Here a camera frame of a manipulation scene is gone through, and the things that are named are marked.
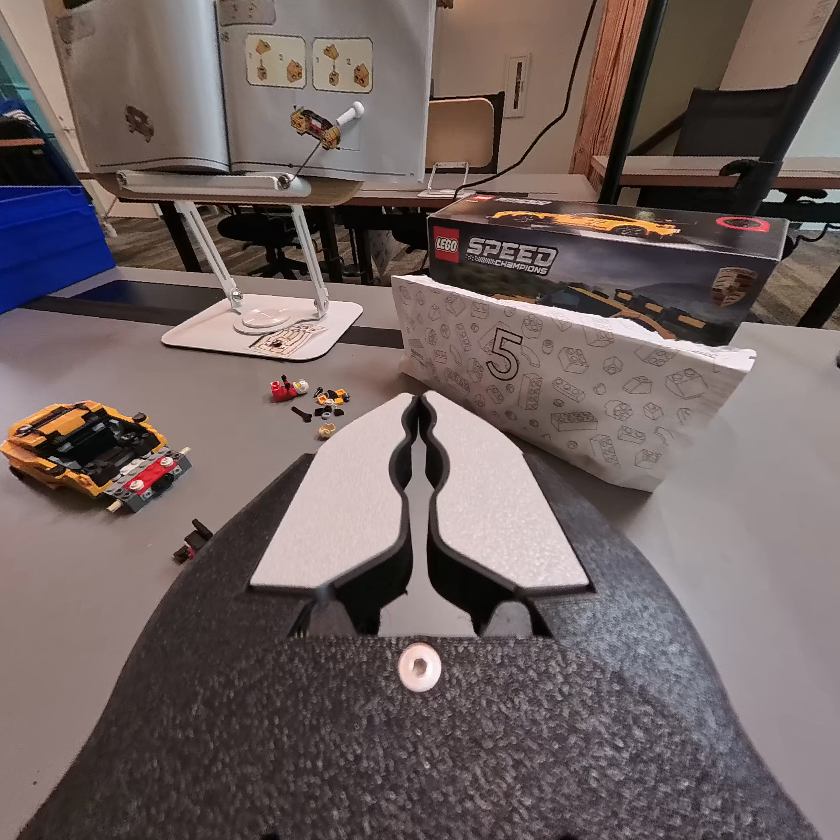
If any pale background table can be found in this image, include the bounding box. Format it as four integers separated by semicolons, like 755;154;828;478
591;155;840;193

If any black cable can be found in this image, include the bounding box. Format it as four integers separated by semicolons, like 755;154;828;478
453;0;599;198

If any black background chair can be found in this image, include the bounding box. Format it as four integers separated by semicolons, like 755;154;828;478
675;84;818;158

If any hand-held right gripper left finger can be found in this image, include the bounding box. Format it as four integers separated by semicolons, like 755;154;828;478
249;394;421;636

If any blue storage bin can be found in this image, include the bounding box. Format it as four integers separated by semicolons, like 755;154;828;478
0;185;118;316

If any white book stand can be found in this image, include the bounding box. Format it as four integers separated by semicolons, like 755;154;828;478
115;100;366;362

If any lego instruction booklet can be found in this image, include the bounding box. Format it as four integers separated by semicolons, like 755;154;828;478
52;0;437;185

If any yellow lego car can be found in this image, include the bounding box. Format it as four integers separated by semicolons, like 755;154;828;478
0;402;193;516

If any black lego box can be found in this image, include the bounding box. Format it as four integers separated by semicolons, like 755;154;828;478
427;193;791;349

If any wooden pillar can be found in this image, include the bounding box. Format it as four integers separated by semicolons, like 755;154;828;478
570;0;651;191

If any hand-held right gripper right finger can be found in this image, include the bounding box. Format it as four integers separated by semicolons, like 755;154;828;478
420;391;592;636

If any black metal pole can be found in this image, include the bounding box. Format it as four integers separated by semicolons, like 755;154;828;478
598;0;669;206

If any white printed paper bag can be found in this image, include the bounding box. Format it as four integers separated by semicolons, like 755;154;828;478
392;274;757;494

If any black office chair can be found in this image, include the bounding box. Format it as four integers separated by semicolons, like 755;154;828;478
217;210;317;278

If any printed sticker sheet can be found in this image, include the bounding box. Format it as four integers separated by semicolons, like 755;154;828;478
244;323;329;358

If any wooden table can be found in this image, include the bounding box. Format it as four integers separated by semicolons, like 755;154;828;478
79;171;601;214

